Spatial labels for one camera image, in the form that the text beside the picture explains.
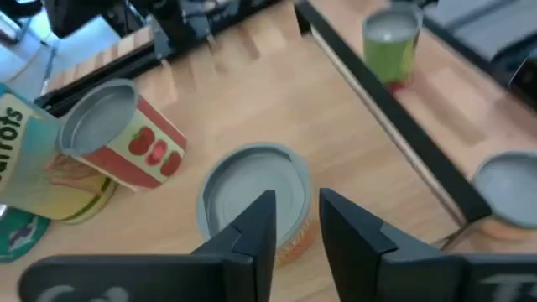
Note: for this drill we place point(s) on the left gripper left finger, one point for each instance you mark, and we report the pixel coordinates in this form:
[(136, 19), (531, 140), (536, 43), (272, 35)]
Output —
[(247, 260)]

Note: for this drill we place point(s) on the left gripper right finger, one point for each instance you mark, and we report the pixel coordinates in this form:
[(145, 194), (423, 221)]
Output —
[(361, 260)]

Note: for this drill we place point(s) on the orange-sided can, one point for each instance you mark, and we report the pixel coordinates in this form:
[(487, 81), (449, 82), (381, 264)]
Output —
[(251, 176)]

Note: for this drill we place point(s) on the red tomato can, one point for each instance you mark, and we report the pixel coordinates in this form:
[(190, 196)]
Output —
[(138, 151)]

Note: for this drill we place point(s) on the green sliced peaches can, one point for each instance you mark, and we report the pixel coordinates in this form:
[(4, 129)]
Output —
[(507, 189)]

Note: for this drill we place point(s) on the green and pink hearts can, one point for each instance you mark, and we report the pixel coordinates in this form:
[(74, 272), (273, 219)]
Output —
[(390, 54)]

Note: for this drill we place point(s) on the teal tuna can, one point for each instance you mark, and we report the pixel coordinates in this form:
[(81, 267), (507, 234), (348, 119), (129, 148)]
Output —
[(21, 235)]

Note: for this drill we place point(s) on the tall carrots can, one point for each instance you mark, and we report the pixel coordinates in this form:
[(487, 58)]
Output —
[(33, 176)]

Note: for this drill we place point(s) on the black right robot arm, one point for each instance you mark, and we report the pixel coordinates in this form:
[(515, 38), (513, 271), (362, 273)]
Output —
[(176, 21)]

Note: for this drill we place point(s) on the wooden shelf with black frame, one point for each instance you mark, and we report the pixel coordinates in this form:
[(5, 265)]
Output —
[(260, 117)]

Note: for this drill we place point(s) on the black metal table frame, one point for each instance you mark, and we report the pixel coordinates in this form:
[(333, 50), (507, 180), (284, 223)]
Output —
[(105, 77)]

